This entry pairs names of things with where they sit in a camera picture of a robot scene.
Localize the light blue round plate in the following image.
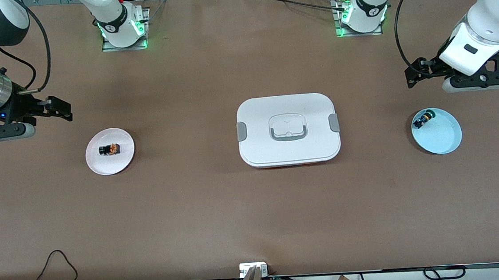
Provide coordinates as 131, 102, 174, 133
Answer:
410, 105, 464, 157

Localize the pink round plate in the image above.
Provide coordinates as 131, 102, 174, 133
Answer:
83, 126, 138, 177

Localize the short black right arm cable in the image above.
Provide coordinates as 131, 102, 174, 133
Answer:
0, 43, 38, 92

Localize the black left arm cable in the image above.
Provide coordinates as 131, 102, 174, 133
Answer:
392, 0, 439, 80

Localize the long black right arm cable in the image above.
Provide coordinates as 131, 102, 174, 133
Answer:
9, 0, 54, 95

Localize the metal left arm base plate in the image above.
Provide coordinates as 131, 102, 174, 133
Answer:
332, 0, 384, 39

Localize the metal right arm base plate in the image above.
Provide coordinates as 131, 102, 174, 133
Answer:
99, 7, 153, 53

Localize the black cable across table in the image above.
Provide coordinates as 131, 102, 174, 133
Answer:
260, 0, 349, 18

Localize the white box with grey handle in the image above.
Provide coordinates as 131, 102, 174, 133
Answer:
234, 91, 344, 171

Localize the black flat looped cable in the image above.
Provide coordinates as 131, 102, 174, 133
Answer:
422, 264, 467, 280

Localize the white metal bracket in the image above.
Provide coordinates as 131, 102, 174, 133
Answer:
238, 261, 269, 279

